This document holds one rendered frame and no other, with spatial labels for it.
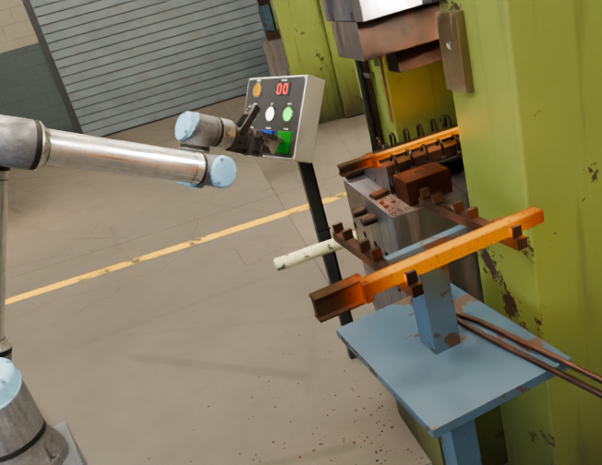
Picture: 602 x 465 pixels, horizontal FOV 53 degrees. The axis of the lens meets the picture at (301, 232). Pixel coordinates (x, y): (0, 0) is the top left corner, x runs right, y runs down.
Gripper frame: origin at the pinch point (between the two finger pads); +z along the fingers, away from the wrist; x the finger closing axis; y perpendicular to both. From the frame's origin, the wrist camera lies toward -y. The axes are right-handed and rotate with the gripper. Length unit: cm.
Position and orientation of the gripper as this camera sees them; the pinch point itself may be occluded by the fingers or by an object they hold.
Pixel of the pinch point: (280, 138)
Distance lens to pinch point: 204.0
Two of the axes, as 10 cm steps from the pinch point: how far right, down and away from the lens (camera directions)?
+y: -1.6, 9.8, 0.8
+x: 6.3, 1.6, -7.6
